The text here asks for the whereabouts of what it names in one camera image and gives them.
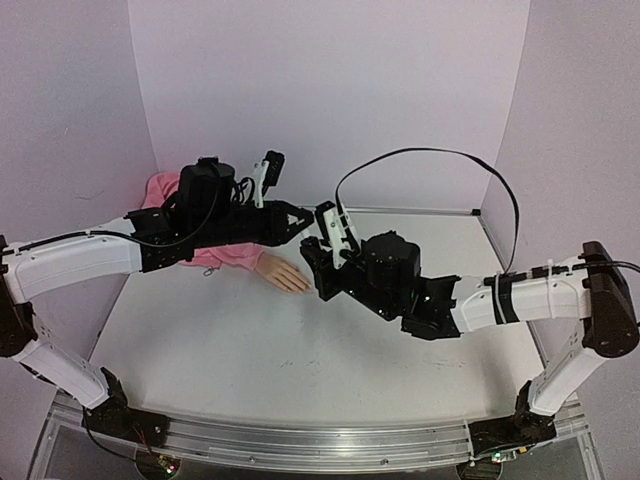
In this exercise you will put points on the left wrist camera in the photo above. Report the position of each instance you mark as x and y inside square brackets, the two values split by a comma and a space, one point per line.
[266, 175]

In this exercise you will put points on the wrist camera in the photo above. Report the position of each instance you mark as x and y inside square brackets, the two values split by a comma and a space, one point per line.
[266, 175]
[338, 232]

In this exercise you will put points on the mannequin hand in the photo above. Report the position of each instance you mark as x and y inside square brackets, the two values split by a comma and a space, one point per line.
[281, 274]

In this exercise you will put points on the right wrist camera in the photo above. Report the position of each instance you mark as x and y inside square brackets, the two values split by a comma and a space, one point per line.
[338, 232]

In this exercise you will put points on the pink hoodie sleeve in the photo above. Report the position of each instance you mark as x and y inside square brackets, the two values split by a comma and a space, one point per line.
[159, 188]

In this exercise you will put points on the aluminium front rail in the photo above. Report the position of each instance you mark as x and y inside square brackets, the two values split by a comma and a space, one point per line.
[74, 446]

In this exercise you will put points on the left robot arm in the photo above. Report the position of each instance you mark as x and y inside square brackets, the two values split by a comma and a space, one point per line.
[208, 209]

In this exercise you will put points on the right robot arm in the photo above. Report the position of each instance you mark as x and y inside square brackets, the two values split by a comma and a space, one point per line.
[384, 276]

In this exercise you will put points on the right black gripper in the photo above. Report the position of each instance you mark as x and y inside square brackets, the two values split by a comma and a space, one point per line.
[326, 267]

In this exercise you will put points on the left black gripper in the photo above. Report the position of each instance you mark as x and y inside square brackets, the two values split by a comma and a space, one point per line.
[280, 232]

